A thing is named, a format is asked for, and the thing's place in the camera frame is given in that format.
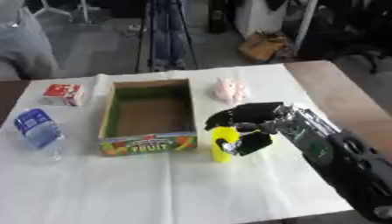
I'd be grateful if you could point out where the person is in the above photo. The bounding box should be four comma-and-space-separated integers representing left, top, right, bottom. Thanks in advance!
0, 0, 61, 82

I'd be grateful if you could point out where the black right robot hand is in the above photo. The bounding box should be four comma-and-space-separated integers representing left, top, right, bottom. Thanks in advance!
203, 101, 288, 157

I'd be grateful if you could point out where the black tripod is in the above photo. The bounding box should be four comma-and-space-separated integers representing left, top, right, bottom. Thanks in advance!
133, 0, 201, 74

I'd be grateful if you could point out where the yellow cylinder cup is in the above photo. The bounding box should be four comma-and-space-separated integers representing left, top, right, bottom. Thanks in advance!
209, 125, 242, 163

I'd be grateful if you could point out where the pink soft toy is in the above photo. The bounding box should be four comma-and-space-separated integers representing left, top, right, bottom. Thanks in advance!
209, 76, 251, 106

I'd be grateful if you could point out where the white chair base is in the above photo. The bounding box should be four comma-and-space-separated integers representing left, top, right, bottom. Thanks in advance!
31, 0, 94, 25

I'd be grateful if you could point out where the red and white carton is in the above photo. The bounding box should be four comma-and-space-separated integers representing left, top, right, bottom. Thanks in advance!
38, 83, 88, 107

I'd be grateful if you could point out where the open cardboard box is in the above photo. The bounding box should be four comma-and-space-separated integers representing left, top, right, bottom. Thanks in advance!
96, 78, 200, 157

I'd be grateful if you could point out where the clear plastic bottle blue label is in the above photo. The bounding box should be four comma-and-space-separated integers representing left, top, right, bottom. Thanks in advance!
12, 108, 67, 161

